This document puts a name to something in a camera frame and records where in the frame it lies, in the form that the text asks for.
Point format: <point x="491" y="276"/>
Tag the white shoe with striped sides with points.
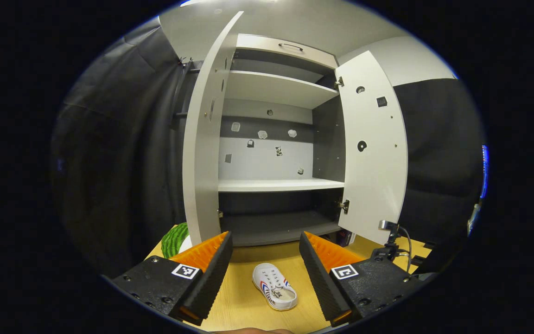
<point x="271" y="283"/>

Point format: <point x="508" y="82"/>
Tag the dark printed box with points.
<point x="346" y="237"/>

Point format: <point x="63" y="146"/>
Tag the ceiling light panel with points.
<point x="202" y="2"/>

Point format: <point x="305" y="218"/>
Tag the small black webcam on stand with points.
<point x="387" y="226"/>

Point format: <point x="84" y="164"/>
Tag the black backdrop stand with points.
<point x="179" y="113"/>

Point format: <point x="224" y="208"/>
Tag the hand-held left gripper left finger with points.
<point x="211" y="283"/>

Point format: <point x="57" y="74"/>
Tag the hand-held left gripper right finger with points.
<point x="321" y="283"/>

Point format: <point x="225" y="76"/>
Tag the cabinet door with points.
<point x="202" y="162"/>
<point x="378" y="176"/>

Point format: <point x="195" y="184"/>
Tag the grey shoe cabinet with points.
<point x="271" y="88"/>

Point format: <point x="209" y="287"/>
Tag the grey cabinet drawer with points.
<point x="262" y="44"/>

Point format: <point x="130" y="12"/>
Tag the watermelon shaped cushion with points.
<point x="174" y="239"/>

